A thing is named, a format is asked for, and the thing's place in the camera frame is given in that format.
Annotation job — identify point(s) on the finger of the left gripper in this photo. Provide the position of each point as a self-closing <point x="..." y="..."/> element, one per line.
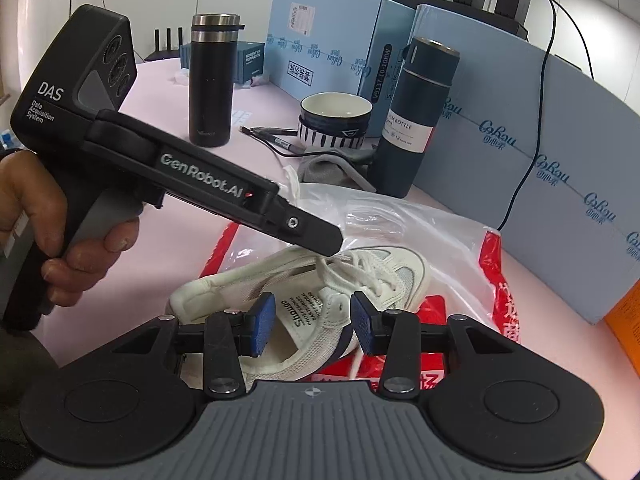
<point x="300" y="228"/>

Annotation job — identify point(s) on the light blue cardboard box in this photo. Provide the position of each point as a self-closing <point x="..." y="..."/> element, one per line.
<point x="530" y="146"/>

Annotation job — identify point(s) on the black pen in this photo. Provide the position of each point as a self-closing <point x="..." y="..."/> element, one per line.
<point x="275" y="137"/>

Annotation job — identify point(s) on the grey cloth pouch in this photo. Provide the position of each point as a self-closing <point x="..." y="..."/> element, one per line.
<point x="344" y="167"/>

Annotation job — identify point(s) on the black steel tumbler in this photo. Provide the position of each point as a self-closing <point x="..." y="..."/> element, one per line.
<point x="214" y="38"/>

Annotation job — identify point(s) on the black power strip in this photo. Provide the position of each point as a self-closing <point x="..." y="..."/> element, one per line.
<point x="475" y="9"/>

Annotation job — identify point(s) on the person left hand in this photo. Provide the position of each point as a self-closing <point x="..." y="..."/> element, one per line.
<point x="27" y="188"/>

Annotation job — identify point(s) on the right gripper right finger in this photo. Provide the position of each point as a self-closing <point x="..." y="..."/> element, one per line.
<point x="396" y="335"/>

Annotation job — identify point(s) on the red white plastic bag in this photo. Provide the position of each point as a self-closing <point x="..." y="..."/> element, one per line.
<point x="463" y="255"/>

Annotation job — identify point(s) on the black wifi router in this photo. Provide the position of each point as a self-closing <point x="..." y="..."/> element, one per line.
<point x="166" y="49"/>

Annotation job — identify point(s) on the small dark blue box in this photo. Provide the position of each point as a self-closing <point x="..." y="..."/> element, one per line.
<point x="247" y="62"/>

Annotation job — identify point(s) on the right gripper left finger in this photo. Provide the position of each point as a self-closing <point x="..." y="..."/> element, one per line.
<point x="228" y="335"/>

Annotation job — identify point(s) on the white shoelace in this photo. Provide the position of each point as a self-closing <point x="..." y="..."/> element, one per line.
<point x="357" y="271"/>

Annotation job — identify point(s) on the dark blue thermos bottle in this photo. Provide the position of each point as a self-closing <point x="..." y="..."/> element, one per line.
<point x="422" y="89"/>

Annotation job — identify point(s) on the white sneaker with stripes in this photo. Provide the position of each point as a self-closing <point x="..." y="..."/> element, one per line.
<point x="312" y="327"/>

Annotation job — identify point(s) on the orange cardboard box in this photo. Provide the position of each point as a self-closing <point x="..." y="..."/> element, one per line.
<point x="624" y="322"/>

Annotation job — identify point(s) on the black white ceramic mug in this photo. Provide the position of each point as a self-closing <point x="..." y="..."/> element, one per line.
<point x="333" y="120"/>

